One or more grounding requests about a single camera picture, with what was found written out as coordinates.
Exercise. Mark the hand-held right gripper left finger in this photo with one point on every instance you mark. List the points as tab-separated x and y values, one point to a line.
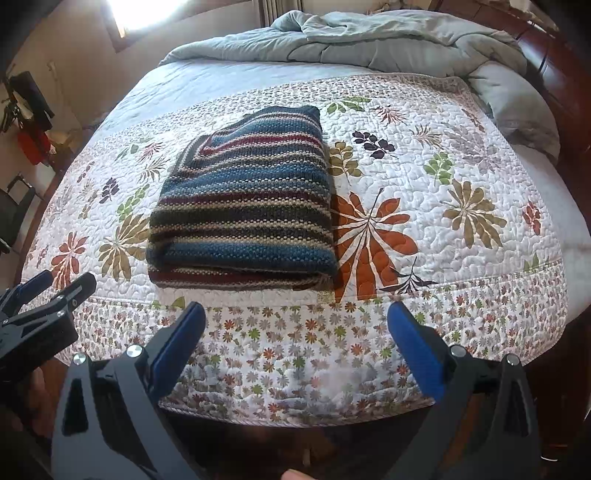
182	341

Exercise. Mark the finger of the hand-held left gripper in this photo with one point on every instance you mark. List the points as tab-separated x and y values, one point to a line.
32	284
74	290

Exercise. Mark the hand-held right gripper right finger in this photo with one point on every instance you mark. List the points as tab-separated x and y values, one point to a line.
413	355

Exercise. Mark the striped knit sweater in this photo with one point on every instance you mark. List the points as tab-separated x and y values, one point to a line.
244	198

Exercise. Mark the black chair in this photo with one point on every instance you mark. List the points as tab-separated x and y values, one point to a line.
14	207

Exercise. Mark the floral quilted bedspread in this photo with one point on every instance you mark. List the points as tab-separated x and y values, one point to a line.
415	258

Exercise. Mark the wooden coat rack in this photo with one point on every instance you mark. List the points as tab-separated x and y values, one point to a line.
9	110

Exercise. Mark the window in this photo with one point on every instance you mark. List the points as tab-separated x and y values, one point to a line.
138	11

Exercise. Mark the grey-blue comforter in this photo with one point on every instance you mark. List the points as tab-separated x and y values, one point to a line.
392	41

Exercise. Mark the beige curtain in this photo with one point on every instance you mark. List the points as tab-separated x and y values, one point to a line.
277	9

